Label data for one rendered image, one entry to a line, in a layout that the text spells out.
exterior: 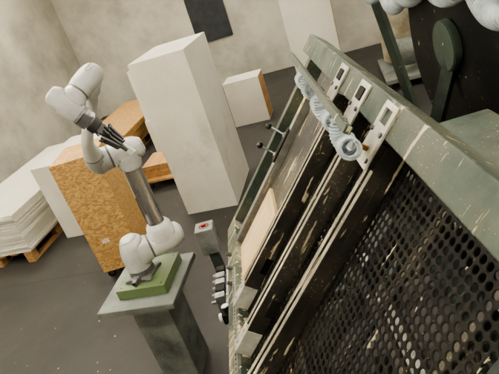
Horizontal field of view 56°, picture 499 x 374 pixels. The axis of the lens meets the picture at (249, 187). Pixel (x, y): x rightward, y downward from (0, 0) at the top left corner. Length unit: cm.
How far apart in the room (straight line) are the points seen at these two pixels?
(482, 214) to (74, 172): 380
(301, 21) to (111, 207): 317
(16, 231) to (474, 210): 535
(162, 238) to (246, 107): 492
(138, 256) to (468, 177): 222
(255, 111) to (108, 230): 376
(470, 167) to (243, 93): 663
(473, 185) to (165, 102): 414
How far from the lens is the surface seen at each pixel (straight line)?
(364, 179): 139
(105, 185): 434
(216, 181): 508
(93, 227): 456
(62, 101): 218
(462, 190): 96
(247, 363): 204
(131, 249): 286
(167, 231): 285
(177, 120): 489
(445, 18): 184
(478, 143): 118
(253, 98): 748
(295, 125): 249
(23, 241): 592
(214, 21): 1059
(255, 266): 213
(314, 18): 595
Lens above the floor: 231
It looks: 25 degrees down
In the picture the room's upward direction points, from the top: 19 degrees counter-clockwise
